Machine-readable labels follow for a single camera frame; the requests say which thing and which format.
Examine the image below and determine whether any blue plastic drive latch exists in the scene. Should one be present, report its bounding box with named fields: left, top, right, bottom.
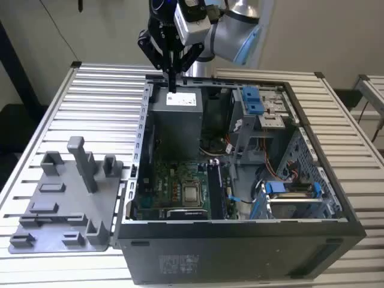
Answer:
left=247, top=100, right=265, bottom=117
left=241, top=86, right=260, bottom=103

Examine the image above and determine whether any slatted metal side table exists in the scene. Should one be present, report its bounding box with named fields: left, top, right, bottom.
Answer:
left=350, top=74, right=384, bottom=121

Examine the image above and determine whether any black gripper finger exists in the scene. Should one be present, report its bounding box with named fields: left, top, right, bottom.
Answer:
left=172, top=43, right=205, bottom=92
left=137, top=29, right=173, bottom=92

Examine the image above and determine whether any grey power supply unit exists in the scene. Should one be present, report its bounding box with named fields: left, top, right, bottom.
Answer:
left=148, top=86, right=206, bottom=161

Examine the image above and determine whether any green motherboard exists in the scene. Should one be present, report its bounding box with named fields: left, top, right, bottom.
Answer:
left=133, top=160, right=241, bottom=221

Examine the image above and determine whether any metal CPU socket cover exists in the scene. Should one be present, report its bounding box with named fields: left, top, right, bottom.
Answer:
left=179, top=179, right=205, bottom=208

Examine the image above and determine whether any black open PC case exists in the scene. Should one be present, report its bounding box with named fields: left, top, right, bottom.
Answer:
left=112, top=71, right=367, bottom=286

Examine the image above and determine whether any orange wire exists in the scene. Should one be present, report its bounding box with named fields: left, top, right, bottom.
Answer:
left=259, top=136, right=278, bottom=182

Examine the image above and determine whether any grey metal drive cage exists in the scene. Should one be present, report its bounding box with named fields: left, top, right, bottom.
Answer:
left=228, top=85, right=298, bottom=165

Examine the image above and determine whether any silver CPU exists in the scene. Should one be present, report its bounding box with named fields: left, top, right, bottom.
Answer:
left=183, top=186, right=201, bottom=205

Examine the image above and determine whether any blue SATA connector wire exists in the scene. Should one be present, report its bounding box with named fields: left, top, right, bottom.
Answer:
left=227, top=194, right=256, bottom=205

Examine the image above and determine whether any black wire bundle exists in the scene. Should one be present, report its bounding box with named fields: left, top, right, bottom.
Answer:
left=253, top=167, right=269, bottom=202

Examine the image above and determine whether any black graphics card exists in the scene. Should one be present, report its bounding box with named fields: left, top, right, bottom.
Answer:
left=161, top=208, right=211, bottom=221

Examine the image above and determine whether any hard disk in blue carrier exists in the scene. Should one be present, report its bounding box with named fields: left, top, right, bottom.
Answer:
left=260, top=181, right=328, bottom=220

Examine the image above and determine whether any black chair seat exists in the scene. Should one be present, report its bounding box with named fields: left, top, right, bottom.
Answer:
left=0, top=103, right=47, bottom=154

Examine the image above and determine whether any black slanted post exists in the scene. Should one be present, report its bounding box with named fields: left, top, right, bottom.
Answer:
left=0, top=20, right=41, bottom=106

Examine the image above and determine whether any black case fan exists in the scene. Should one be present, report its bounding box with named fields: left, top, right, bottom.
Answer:
left=137, top=124, right=156, bottom=194

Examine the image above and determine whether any grey plastic parts rack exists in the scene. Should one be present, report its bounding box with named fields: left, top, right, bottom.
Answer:
left=7, top=136, right=125, bottom=255

